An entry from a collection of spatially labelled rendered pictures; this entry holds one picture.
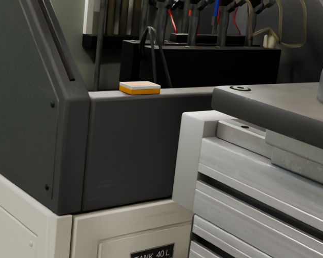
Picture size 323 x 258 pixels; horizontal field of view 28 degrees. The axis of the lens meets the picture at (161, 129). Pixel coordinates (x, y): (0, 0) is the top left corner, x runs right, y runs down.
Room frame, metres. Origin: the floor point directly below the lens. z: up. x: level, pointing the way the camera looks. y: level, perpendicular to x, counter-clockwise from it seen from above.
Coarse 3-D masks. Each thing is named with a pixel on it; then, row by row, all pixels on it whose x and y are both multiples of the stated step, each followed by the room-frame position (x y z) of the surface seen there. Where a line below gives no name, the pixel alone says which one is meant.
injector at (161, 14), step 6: (156, 0) 1.21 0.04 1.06; (162, 0) 1.19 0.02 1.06; (168, 0) 1.19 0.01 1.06; (174, 0) 1.18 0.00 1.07; (156, 6) 1.21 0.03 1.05; (162, 6) 1.20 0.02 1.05; (168, 6) 1.19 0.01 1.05; (162, 12) 1.20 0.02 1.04; (156, 18) 1.21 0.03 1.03; (162, 18) 1.20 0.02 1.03; (162, 24) 1.20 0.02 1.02; (156, 30) 1.20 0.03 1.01; (162, 30) 1.20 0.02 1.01; (162, 36) 1.20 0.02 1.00; (156, 42) 1.20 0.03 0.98; (162, 42) 1.20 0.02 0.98
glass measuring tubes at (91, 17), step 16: (96, 0) 1.41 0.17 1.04; (112, 0) 1.43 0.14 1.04; (128, 0) 1.46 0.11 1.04; (96, 16) 1.41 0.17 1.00; (112, 16) 1.44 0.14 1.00; (128, 16) 1.49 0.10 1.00; (96, 32) 1.41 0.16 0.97; (112, 32) 1.44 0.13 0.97; (128, 32) 1.49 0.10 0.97; (112, 48) 1.43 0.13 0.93
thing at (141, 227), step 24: (72, 216) 0.81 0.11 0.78; (96, 216) 0.82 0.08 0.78; (120, 216) 0.85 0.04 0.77; (144, 216) 0.88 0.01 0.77; (168, 216) 0.91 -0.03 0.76; (192, 216) 0.94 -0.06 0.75; (72, 240) 0.81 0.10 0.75; (96, 240) 0.83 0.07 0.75; (120, 240) 0.85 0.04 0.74; (144, 240) 0.88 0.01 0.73; (168, 240) 0.91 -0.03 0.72
